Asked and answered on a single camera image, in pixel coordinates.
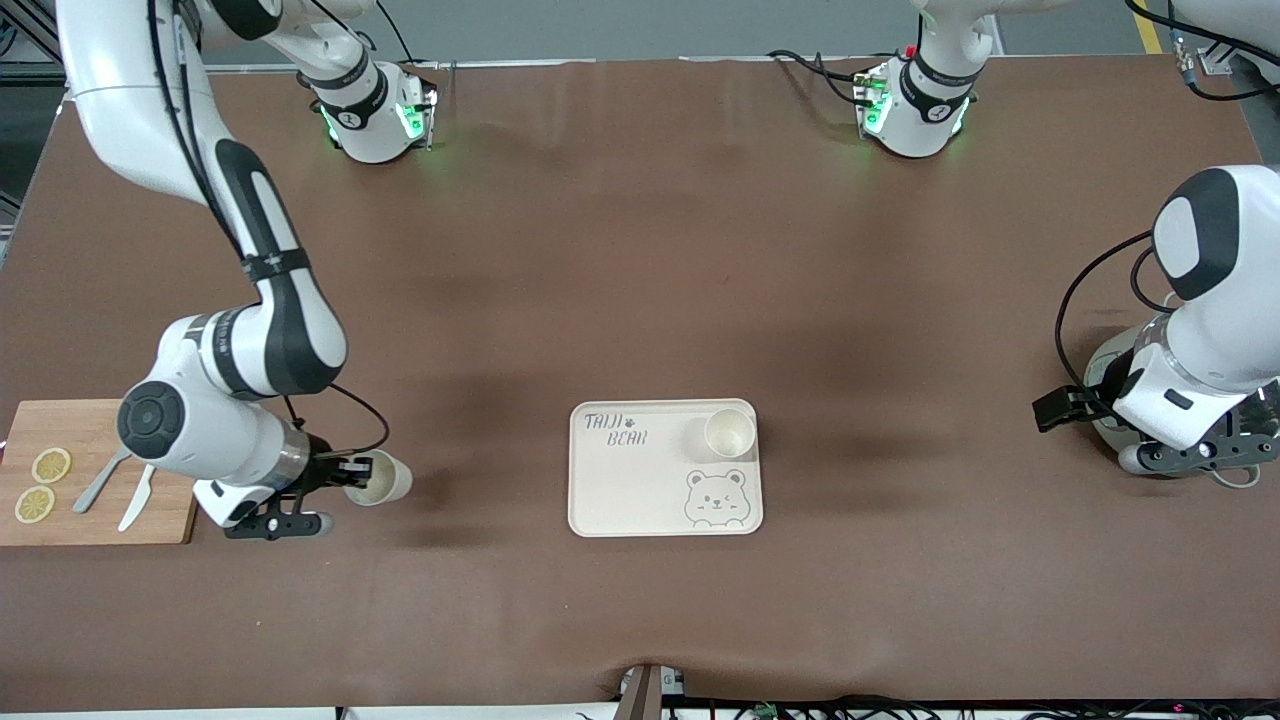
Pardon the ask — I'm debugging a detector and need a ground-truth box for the grey cooking pot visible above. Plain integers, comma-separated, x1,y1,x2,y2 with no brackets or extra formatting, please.
1083,320,1263,491

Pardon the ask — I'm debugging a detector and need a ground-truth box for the black left base cable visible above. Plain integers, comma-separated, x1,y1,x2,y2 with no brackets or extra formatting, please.
768,48,881,106

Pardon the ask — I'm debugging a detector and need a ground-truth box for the grey metal bracket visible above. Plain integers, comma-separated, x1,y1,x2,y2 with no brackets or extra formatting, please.
615,662,688,720

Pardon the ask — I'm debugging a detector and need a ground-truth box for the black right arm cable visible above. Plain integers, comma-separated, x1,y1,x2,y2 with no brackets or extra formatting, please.
150,0,391,461

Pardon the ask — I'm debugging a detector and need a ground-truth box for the cream bear print tray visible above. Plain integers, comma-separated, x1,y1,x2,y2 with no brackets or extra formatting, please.
567,400,764,539

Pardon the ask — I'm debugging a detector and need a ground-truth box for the white IKEA cup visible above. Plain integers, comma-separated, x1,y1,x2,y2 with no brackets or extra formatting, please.
343,450,414,507
704,408,757,460

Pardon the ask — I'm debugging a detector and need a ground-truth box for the grey plastic knife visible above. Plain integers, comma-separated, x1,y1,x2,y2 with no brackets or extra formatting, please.
72,447,133,515

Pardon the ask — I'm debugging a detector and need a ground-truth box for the black base cable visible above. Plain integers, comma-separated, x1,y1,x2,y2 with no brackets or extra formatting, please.
375,0,416,63
768,48,881,106

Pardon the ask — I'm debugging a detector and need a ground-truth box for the black right base cable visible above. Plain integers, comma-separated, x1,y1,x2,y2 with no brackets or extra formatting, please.
375,0,416,63

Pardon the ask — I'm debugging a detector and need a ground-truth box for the glass pot lid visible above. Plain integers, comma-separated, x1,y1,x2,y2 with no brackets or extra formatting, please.
1240,380,1280,441

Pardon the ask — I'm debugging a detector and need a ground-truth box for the bamboo cutting board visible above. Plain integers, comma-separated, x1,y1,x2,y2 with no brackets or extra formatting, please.
0,400,198,547

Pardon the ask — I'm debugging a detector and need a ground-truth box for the white plastic knife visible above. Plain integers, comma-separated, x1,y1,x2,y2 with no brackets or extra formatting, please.
117,463,157,533

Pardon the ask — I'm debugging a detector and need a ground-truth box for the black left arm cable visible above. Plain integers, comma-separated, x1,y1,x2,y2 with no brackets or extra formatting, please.
1057,0,1280,401

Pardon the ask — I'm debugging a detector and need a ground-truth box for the brown table cover mat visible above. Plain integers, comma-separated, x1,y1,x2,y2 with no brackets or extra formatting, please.
0,55,1280,711

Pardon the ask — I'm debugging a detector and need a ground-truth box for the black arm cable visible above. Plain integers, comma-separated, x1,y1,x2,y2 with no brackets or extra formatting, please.
150,0,391,461
1057,0,1280,401

